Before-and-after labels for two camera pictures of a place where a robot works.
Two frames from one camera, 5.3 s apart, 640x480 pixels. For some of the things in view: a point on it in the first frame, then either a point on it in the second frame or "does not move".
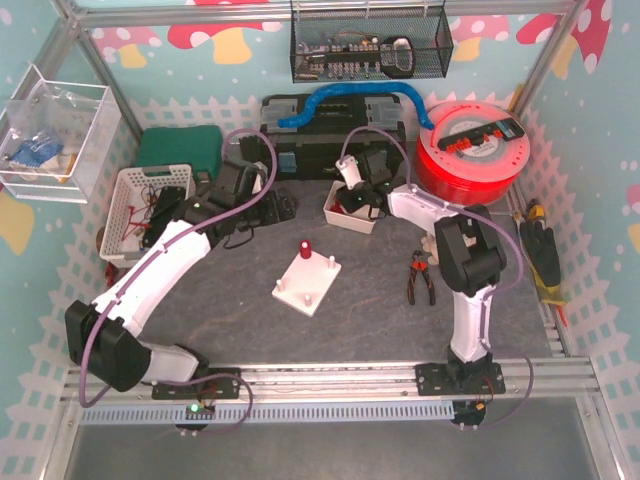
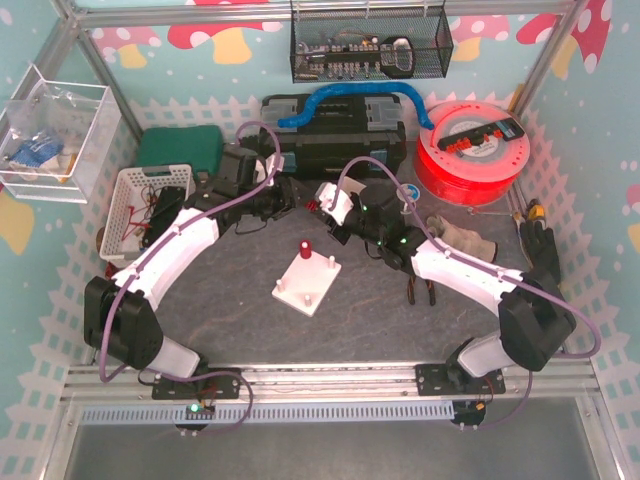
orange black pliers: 420,264 does not move
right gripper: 355,198 to 333,220
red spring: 306,249 does not move
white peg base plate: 308,283 does not move
